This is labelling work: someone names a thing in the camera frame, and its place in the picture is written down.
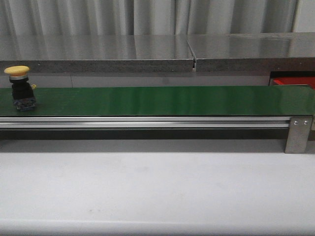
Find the yellow mushroom push button switch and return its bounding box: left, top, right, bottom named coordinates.
left=4, top=65, right=36, bottom=112

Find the green conveyor belt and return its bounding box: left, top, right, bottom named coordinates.
left=0, top=86, right=315, bottom=117

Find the grey stone counter slab left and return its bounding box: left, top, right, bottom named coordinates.
left=0, top=35, right=194, bottom=73

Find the grey stone counter slab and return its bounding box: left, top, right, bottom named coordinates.
left=0, top=35, right=194, bottom=73
left=187, top=32, right=315, bottom=72

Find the grey stone counter slab right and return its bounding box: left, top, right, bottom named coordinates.
left=187, top=32, right=315, bottom=72

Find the red plastic tray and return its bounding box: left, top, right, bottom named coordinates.
left=270, top=77, right=315, bottom=89

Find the grey curtain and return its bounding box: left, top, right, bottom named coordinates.
left=0, top=0, right=315, bottom=35

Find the steel conveyor support bracket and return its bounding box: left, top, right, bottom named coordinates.
left=284, top=117, right=313, bottom=154

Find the aluminium conveyor frame rail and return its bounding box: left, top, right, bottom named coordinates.
left=0, top=116, right=315, bottom=131

